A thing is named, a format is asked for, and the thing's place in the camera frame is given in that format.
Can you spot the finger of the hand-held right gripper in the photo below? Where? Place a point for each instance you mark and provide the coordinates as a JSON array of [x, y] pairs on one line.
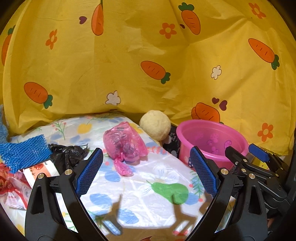
[[238, 160], [259, 151]]

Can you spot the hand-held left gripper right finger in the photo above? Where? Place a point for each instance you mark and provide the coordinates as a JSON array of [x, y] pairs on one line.
[[203, 171]]

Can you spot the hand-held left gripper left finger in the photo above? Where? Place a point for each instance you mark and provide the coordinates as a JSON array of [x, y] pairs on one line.
[[89, 171]]

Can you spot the black plastic bag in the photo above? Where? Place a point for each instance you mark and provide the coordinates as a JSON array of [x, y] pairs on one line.
[[67, 155]]

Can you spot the pink plastic bucket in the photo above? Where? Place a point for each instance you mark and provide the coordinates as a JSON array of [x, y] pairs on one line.
[[208, 139]]

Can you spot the pink plastic bag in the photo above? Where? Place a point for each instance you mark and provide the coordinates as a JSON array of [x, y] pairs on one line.
[[126, 143]]

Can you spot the blue foam net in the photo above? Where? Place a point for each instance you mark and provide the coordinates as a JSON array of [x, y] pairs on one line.
[[20, 150]]

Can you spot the white pink wrapper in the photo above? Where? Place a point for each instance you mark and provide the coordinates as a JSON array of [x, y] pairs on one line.
[[16, 197]]

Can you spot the red snack wrapper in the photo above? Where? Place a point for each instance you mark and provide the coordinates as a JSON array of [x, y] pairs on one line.
[[5, 180]]

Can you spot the black mouse-print cloth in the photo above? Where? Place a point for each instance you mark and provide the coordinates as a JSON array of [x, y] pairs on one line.
[[173, 143]]

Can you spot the floral plastic tablecloth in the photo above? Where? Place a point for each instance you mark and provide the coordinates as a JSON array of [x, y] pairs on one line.
[[138, 185]]

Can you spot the cream plush ball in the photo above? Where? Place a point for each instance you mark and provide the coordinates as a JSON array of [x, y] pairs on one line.
[[155, 125]]

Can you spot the blue plush toy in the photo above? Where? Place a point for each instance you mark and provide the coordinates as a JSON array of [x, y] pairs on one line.
[[3, 129]]

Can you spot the yellow carrot-print cloth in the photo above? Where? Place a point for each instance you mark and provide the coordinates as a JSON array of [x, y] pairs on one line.
[[148, 58]]

